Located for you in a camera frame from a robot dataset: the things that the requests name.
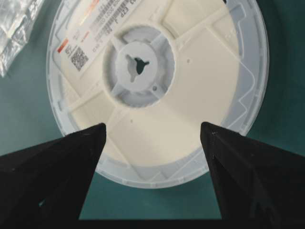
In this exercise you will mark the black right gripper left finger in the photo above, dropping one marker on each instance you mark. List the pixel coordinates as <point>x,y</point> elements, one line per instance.
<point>45,186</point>

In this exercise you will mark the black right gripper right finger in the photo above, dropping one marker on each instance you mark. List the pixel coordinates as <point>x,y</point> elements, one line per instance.
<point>257,185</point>

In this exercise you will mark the clear plastic zip bag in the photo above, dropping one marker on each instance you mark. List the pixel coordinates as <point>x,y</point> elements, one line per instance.
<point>17,18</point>

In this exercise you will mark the white component reel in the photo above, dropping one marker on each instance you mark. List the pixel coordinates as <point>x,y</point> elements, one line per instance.
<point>153,71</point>

